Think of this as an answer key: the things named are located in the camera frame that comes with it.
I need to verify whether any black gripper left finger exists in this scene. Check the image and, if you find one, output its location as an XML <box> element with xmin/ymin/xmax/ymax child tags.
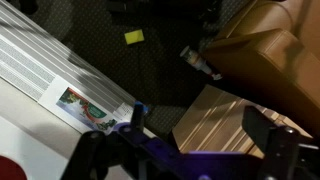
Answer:
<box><xmin>61</xmin><ymin>103</ymin><xmax>158</xmax><ymax>180</ymax></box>

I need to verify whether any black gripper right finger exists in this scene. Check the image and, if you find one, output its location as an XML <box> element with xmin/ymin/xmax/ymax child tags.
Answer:
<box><xmin>241</xmin><ymin>105</ymin><xmax>301</xmax><ymax>180</ymax></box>

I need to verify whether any small picture brochure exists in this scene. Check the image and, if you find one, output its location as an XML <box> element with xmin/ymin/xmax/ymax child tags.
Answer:
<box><xmin>55</xmin><ymin>87</ymin><xmax>118</xmax><ymax>132</ymax></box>

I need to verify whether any light wooden drawer cabinet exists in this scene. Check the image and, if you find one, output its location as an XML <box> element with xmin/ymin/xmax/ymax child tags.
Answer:
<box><xmin>171</xmin><ymin>83</ymin><xmax>314</xmax><ymax>160</ymax></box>

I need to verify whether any small blue object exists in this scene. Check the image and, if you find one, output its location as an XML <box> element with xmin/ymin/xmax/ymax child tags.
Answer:
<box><xmin>133</xmin><ymin>100</ymin><xmax>152</xmax><ymax>117</ymax></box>

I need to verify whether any maroon cap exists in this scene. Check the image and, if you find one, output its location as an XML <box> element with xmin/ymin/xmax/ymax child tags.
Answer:
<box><xmin>0</xmin><ymin>154</ymin><xmax>28</xmax><ymax>180</ymax></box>

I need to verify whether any brown leather armchair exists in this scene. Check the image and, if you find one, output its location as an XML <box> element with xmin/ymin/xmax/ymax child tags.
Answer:
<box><xmin>203</xmin><ymin>0</ymin><xmax>320</xmax><ymax>138</ymax></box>

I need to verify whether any white radiator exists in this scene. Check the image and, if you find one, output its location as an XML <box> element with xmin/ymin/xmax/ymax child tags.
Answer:
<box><xmin>0</xmin><ymin>3</ymin><xmax>138</xmax><ymax>134</ymax></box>

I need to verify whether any white plastic bottle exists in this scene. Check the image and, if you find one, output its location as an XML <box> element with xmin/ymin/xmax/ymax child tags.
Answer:
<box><xmin>179</xmin><ymin>45</ymin><xmax>224</xmax><ymax>82</ymax></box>

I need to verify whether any yellow sponge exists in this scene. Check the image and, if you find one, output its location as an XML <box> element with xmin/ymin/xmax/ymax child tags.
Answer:
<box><xmin>124</xmin><ymin>28</ymin><xmax>146</xmax><ymax>46</ymax></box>

